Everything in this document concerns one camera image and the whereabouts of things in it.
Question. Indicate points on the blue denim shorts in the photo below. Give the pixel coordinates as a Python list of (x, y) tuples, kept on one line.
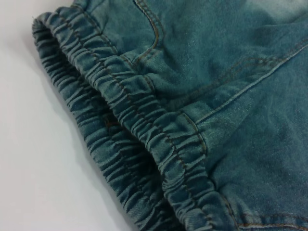
[(192, 108)]

